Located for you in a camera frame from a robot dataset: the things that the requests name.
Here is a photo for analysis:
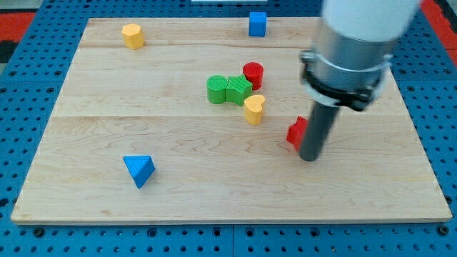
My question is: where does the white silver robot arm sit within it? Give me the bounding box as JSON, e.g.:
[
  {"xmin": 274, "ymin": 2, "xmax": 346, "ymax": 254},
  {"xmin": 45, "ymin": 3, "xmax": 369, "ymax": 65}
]
[{"xmin": 301, "ymin": 0, "xmax": 421, "ymax": 111}]

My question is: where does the red star block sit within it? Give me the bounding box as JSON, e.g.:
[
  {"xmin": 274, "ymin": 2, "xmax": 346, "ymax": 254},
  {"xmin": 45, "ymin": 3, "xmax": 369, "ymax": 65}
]
[{"xmin": 286, "ymin": 116, "xmax": 308, "ymax": 151}]

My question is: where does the yellow hexagon block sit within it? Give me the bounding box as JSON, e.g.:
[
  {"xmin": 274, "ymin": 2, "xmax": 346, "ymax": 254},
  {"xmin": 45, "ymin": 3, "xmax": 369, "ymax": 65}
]
[{"xmin": 121, "ymin": 24, "xmax": 145, "ymax": 50}]

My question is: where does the yellow heart block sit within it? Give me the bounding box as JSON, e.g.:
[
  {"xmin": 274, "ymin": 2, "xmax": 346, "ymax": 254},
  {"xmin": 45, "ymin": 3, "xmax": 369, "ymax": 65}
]
[{"xmin": 243, "ymin": 95, "xmax": 266, "ymax": 125}]

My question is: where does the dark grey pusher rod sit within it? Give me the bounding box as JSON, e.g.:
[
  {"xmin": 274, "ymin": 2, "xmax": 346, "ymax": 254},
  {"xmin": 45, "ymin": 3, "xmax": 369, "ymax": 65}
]
[{"xmin": 298, "ymin": 101, "xmax": 340, "ymax": 162}]

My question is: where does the light wooden board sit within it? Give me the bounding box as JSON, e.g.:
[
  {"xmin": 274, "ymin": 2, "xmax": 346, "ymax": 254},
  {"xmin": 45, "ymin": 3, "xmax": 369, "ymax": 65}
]
[{"xmin": 11, "ymin": 18, "xmax": 452, "ymax": 225}]

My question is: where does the red cylinder block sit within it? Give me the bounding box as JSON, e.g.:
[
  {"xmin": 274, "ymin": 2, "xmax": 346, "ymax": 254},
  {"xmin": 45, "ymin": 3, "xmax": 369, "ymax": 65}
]
[{"xmin": 243, "ymin": 62, "xmax": 264, "ymax": 91}]

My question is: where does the blue cube block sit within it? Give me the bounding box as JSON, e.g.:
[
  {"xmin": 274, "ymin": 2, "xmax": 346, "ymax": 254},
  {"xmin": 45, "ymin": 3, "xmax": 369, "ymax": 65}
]
[{"xmin": 248, "ymin": 11, "xmax": 267, "ymax": 37}]

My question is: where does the green star block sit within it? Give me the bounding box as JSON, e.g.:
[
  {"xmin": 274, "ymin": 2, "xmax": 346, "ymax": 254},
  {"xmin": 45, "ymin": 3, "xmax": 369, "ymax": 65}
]
[{"xmin": 226, "ymin": 75, "xmax": 253, "ymax": 106}]

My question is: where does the green cylinder block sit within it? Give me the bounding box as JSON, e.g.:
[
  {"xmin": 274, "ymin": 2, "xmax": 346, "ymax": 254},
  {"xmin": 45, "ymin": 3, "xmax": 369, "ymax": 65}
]
[{"xmin": 206, "ymin": 75, "xmax": 228, "ymax": 104}]

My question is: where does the blue triangle block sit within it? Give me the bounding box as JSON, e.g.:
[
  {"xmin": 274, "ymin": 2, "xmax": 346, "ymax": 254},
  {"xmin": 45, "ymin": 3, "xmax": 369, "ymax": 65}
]
[{"xmin": 123, "ymin": 156, "xmax": 156, "ymax": 188}]

